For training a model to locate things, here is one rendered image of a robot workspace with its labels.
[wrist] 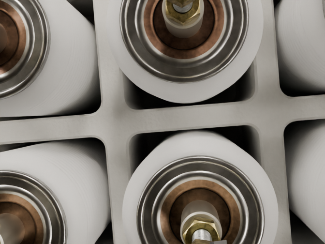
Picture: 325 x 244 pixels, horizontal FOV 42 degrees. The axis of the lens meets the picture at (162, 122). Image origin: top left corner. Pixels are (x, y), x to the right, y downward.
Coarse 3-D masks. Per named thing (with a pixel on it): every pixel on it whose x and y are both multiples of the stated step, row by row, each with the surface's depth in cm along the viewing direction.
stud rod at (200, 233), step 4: (196, 232) 21; (200, 232) 21; (204, 232) 21; (208, 232) 21; (192, 236) 21; (196, 236) 20; (200, 236) 20; (204, 236) 20; (208, 236) 20; (192, 240) 20; (208, 240) 20
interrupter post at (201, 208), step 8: (200, 200) 25; (184, 208) 25; (192, 208) 23; (200, 208) 23; (208, 208) 24; (184, 216) 23; (192, 216) 22; (200, 216) 22; (208, 216) 22; (216, 216) 23; (184, 224) 22; (216, 224) 22
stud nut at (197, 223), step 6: (192, 222) 21; (198, 222) 21; (204, 222) 21; (210, 222) 21; (186, 228) 22; (192, 228) 21; (198, 228) 21; (204, 228) 21; (210, 228) 21; (216, 228) 22; (186, 234) 21; (192, 234) 21; (210, 234) 21; (216, 234) 21; (186, 240) 21; (216, 240) 21
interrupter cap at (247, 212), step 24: (168, 168) 25; (192, 168) 25; (216, 168) 25; (144, 192) 25; (168, 192) 25; (192, 192) 25; (216, 192) 25; (240, 192) 25; (144, 216) 25; (168, 216) 25; (240, 216) 25; (264, 216) 25; (144, 240) 25; (168, 240) 25; (240, 240) 25
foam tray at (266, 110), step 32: (96, 0) 32; (96, 32) 33; (256, 64) 32; (128, 96) 35; (224, 96) 43; (256, 96) 32; (288, 96) 32; (320, 96) 32; (0, 128) 33; (32, 128) 33; (64, 128) 33; (96, 128) 33; (128, 128) 33; (160, 128) 32; (192, 128) 32; (224, 128) 43; (256, 128) 32; (128, 160) 33; (256, 160) 35; (288, 224) 32
